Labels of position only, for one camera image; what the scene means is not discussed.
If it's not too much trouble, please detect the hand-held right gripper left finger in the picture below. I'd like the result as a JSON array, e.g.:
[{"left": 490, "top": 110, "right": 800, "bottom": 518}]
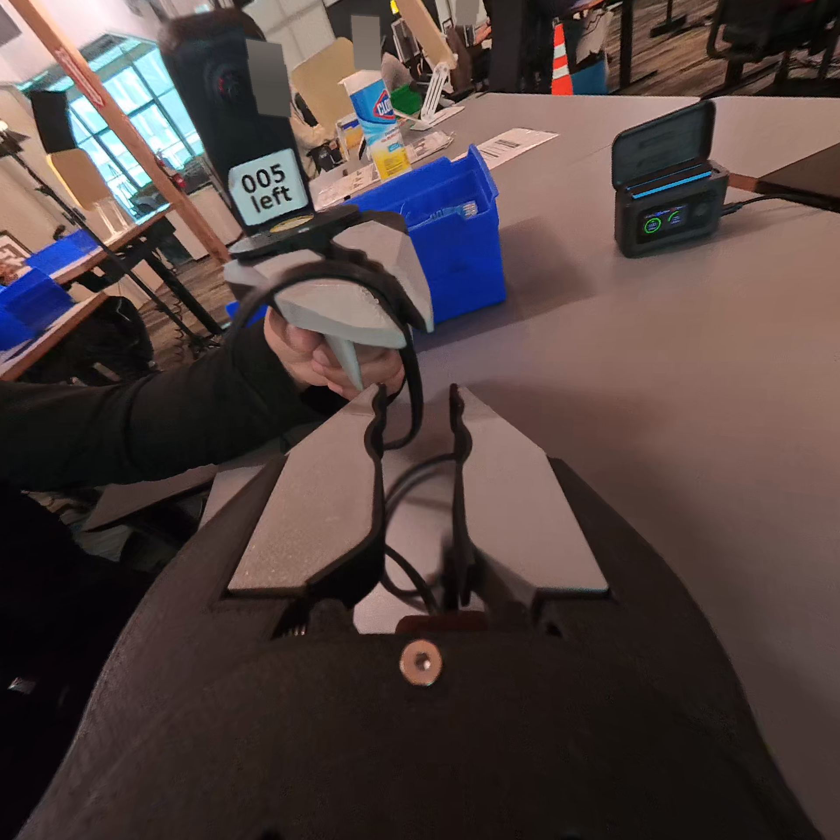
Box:
[{"left": 229, "top": 388, "right": 391, "bottom": 598}]

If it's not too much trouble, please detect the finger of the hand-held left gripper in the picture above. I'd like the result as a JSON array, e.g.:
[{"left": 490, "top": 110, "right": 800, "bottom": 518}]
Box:
[
  {"left": 269, "top": 279, "right": 414, "bottom": 397},
  {"left": 335, "top": 214, "right": 437, "bottom": 332}
]

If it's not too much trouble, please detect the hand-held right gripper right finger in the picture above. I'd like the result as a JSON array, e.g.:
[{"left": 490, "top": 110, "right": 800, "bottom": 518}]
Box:
[{"left": 451, "top": 385, "right": 611, "bottom": 607}]

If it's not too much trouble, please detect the blue plastic bin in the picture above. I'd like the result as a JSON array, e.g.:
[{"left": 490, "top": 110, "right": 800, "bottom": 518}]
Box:
[{"left": 226, "top": 145, "right": 509, "bottom": 329}]

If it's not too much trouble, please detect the black cable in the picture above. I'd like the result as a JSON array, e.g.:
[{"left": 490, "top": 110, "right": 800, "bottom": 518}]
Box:
[{"left": 263, "top": 250, "right": 471, "bottom": 618}]

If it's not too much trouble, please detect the person's left forearm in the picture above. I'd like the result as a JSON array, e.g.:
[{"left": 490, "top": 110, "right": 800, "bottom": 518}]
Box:
[{"left": 0, "top": 322, "right": 349, "bottom": 493}]

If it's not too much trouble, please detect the person's left hand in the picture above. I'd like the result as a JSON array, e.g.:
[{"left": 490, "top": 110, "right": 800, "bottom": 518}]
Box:
[{"left": 263, "top": 309, "right": 408, "bottom": 400}]

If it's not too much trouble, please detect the beige acoustic panel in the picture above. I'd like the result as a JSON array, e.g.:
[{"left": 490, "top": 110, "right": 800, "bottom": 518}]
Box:
[{"left": 289, "top": 37, "right": 358, "bottom": 128}]

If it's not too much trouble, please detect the blue white wipes canister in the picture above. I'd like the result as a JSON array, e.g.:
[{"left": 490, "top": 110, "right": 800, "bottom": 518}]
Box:
[{"left": 339, "top": 69, "right": 413, "bottom": 181}]

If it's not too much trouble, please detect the printed paper sheet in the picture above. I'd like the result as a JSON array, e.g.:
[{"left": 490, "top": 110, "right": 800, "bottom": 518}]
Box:
[{"left": 476, "top": 128, "right": 560, "bottom": 168}]

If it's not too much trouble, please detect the white phone stand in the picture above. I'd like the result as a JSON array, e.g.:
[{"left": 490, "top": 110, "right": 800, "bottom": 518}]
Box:
[{"left": 394, "top": 59, "right": 468, "bottom": 130}]

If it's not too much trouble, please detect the orange traffic cone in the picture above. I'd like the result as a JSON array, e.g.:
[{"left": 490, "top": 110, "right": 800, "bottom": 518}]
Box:
[{"left": 549, "top": 20, "right": 576, "bottom": 97}]

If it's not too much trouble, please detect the blue storage bin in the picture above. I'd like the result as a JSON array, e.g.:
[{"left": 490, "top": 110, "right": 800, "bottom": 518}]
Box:
[{"left": 0, "top": 230, "right": 103, "bottom": 350}]

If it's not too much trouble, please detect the person's black clothing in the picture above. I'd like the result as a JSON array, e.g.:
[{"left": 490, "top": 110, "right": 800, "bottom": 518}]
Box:
[{"left": 0, "top": 486, "right": 178, "bottom": 840}]

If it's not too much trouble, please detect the black device case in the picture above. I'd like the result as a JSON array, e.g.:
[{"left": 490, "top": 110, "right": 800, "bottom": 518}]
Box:
[{"left": 612, "top": 101, "right": 731, "bottom": 259}]

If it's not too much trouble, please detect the black office chair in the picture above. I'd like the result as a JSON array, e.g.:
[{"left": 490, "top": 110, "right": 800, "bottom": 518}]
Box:
[{"left": 707, "top": 0, "right": 840, "bottom": 82}]

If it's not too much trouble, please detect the wooden post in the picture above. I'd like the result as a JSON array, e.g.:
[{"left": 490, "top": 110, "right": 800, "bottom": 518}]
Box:
[{"left": 14, "top": 0, "right": 232, "bottom": 263}]

